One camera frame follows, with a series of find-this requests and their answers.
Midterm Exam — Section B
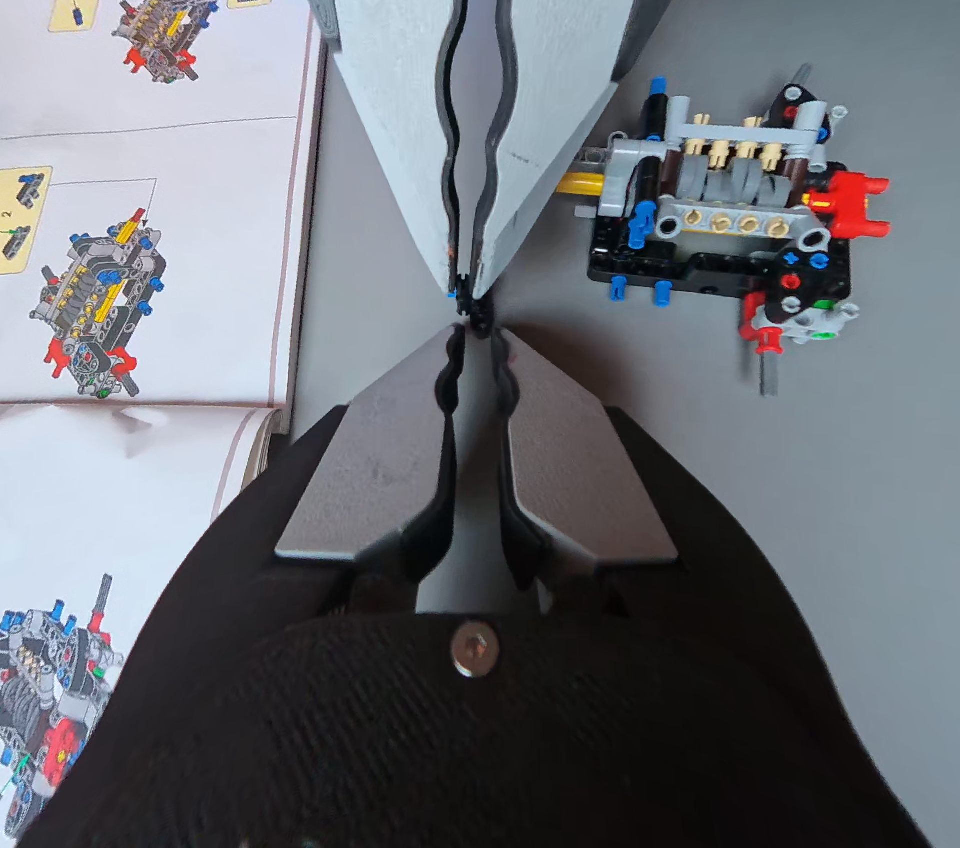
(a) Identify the lego instruction booklet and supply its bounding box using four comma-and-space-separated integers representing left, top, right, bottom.
0, 0, 329, 843

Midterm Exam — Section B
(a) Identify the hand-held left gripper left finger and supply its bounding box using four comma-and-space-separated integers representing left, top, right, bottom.
274, 325, 469, 584

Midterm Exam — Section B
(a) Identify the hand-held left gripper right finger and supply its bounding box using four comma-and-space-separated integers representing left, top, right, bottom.
491, 327, 681, 591

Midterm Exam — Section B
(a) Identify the lego engine assembly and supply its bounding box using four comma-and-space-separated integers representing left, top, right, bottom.
557, 62, 894, 400

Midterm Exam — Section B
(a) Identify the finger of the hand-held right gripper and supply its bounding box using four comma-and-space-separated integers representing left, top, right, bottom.
264, 0, 471, 297
471, 0, 741, 300

